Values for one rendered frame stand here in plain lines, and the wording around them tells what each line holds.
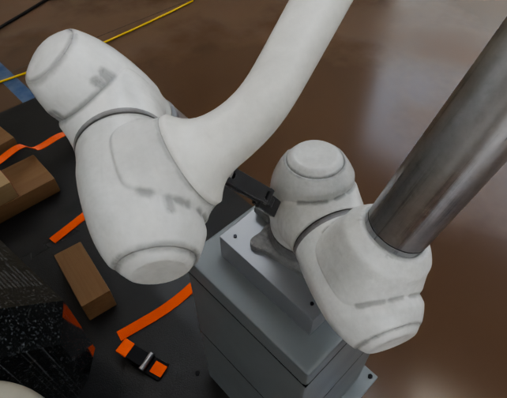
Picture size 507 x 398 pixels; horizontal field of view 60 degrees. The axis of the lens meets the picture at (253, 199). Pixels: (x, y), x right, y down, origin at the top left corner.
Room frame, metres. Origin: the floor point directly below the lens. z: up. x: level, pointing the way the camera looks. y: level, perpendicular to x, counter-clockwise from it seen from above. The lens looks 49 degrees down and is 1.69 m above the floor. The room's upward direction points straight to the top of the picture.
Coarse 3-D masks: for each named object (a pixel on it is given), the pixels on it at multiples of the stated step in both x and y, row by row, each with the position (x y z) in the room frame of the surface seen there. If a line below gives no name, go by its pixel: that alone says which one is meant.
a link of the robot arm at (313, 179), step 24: (312, 144) 0.61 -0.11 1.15; (288, 168) 0.56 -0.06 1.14; (312, 168) 0.54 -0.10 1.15; (336, 168) 0.55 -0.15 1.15; (288, 192) 0.52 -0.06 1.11; (312, 192) 0.51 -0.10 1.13; (336, 192) 0.51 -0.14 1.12; (288, 216) 0.50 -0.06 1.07; (312, 216) 0.48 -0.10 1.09; (288, 240) 0.49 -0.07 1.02
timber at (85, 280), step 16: (64, 256) 1.04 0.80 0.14; (80, 256) 1.04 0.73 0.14; (64, 272) 0.96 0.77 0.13; (80, 272) 0.96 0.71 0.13; (96, 272) 0.96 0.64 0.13; (80, 288) 0.89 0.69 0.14; (96, 288) 0.89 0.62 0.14; (80, 304) 0.82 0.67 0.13; (96, 304) 0.84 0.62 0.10; (112, 304) 0.87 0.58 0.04
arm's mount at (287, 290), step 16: (240, 224) 0.63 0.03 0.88; (256, 224) 0.63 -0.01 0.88; (224, 240) 0.59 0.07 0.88; (240, 240) 0.59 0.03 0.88; (224, 256) 0.59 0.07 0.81; (240, 256) 0.55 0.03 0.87; (256, 256) 0.55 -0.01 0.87; (256, 272) 0.51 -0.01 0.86; (272, 272) 0.51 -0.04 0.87; (288, 272) 0.51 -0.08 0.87; (272, 288) 0.48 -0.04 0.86; (288, 288) 0.47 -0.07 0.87; (304, 288) 0.47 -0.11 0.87; (288, 304) 0.44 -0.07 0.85; (304, 304) 0.43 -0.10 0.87; (304, 320) 0.41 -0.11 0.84; (320, 320) 0.42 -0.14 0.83
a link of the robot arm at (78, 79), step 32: (64, 32) 0.43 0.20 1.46; (32, 64) 0.40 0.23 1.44; (64, 64) 0.39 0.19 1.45; (96, 64) 0.40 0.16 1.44; (128, 64) 0.44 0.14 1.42; (64, 96) 0.37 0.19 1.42; (96, 96) 0.38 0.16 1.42; (128, 96) 0.38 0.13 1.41; (160, 96) 0.44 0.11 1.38; (64, 128) 0.37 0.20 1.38
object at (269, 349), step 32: (192, 288) 0.59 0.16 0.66; (224, 288) 0.51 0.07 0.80; (256, 288) 0.51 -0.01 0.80; (224, 320) 0.50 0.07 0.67; (256, 320) 0.43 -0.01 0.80; (288, 320) 0.43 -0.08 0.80; (224, 352) 0.51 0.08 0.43; (256, 352) 0.42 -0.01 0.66; (288, 352) 0.36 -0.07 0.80; (320, 352) 0.36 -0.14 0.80; (352, 352) 0.45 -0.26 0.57; (224, 384) 0.53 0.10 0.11; (256, 384) 0.42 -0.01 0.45; (288, 384) 0.34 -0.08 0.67; (320, 384) 0.36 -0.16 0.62; (352, 384) 0.56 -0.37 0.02
